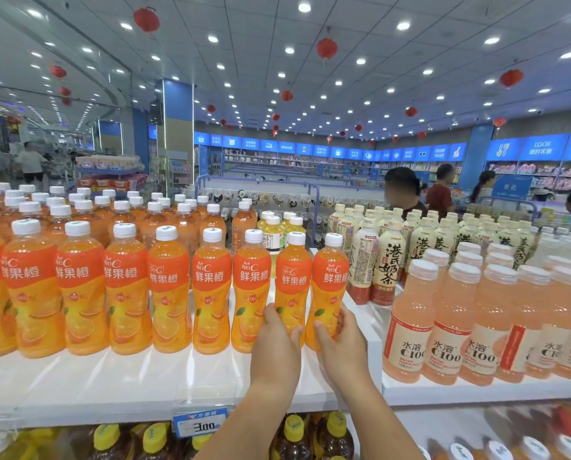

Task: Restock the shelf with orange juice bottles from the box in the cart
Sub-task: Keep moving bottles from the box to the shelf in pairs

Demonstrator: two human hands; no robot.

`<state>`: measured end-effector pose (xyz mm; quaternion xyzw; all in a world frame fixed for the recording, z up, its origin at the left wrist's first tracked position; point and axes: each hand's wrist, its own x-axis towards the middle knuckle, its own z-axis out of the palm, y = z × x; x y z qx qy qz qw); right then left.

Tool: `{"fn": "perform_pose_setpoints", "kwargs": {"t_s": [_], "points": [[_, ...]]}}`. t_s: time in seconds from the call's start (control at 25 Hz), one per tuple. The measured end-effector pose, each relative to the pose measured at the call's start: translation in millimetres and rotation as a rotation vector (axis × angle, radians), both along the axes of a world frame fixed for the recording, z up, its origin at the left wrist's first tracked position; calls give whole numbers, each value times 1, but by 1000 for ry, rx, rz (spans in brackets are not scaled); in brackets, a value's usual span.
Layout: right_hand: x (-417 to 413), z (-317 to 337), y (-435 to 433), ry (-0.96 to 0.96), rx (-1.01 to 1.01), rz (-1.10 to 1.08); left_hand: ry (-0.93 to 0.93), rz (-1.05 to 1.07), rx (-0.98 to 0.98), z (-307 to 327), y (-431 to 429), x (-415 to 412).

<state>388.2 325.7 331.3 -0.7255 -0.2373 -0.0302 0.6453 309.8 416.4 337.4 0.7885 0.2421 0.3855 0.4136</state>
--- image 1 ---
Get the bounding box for orange juice bottles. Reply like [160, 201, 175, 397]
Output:
[0, 181, 259, 288]

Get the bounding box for person's right forearm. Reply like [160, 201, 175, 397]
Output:
[335, 378, 425, 460]

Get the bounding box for blue illuminated sign band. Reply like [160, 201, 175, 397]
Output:
[194, 131, 571, 162]

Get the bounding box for person's left hand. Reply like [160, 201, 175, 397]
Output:
[249, 303, 305, 394]

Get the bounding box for rows of peach drink bottles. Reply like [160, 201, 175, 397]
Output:
[417, 397, 571, 460]

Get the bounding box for rows of light pink drinks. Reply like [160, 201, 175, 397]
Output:
[382, 241, 571, 387]

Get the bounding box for blue wall pillar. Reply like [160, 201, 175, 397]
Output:
[457, 123, 495, 190]

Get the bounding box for blue rail display counter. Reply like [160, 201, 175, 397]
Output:
[194, 174, 387, 235]

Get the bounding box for rows of cream tea bottles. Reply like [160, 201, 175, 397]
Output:
[327, 203, 571, 307]

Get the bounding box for blue beige pillar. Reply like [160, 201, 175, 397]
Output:
[156, 80, 195, 187]

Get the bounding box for person's right hand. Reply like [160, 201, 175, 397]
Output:
[313, 309, 370, 394]

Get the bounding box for white railed shelf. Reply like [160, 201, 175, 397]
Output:
[342, 287, 571, 460]

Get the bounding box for blue white price tag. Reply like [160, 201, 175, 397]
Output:
[172, 408, 228, 439]

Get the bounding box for person's left forearm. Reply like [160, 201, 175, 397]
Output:
[194, 385, 301, 460]

